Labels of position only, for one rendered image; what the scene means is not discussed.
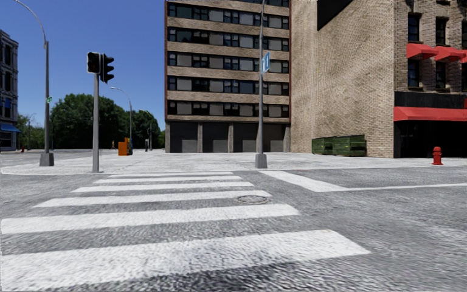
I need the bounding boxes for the brown concrete office building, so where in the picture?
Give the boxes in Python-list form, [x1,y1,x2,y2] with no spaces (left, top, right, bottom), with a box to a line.
[164,0,292,154]

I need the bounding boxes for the green dumpster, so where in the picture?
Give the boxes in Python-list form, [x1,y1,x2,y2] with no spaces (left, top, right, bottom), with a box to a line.
[331,134,367,158]
[311,136,334,155]

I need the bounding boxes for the grey street lamp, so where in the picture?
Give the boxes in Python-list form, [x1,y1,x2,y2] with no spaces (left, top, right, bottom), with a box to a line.
[13,0,55,167]
[110,86,133,147]

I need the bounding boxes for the tan brick building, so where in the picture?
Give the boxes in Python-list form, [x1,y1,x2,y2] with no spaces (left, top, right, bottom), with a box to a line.
[289,0,467,159]

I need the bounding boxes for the traffic light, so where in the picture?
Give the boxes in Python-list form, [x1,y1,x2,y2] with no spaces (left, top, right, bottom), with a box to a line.
[86,52,115,173]

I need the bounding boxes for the trees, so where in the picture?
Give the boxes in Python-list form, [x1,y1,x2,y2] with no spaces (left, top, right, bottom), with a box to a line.
[14,93,166,150]

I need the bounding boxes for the dark stone building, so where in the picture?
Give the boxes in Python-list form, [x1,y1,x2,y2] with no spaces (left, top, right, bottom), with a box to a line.
[0,29,21,152]

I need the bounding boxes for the sign on a post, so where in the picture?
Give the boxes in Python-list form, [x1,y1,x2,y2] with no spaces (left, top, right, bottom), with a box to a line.
[255,0,271,169]

